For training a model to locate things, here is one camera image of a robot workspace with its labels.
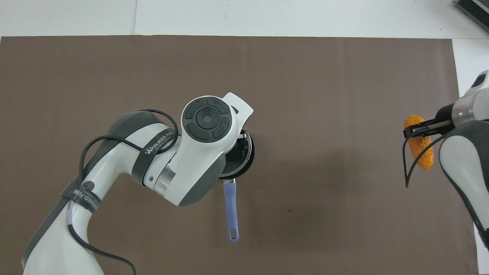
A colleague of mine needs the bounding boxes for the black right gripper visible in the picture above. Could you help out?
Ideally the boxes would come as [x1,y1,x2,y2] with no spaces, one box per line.
[403,103,456,140]

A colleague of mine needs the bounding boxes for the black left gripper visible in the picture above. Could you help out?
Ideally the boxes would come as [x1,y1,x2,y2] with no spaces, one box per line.
[231,134,249,163]

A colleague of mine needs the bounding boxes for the yellow corn cob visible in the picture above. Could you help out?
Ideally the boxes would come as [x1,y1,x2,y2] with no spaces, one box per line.
[404,115,435,170]

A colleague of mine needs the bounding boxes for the brown table mat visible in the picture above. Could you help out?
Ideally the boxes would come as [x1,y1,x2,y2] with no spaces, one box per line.
[0,36,480,275]

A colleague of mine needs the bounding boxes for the dark grey ribbed device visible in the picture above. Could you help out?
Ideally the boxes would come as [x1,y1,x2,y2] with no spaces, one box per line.
[455,0,489,27]

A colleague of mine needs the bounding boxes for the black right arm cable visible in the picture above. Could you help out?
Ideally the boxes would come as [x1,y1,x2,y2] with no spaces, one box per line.
[401,136,445,188]

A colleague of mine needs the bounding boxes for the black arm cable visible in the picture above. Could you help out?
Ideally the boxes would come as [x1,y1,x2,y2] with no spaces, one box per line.
[67,109,180,275]
[401,136,445,188]

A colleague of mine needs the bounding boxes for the blue pot with handle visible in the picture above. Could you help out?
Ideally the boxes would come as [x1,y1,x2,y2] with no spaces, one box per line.
[219,130,257,243]

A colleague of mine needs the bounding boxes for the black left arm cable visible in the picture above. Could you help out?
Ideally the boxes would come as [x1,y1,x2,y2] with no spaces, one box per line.
[67,109,180,275]

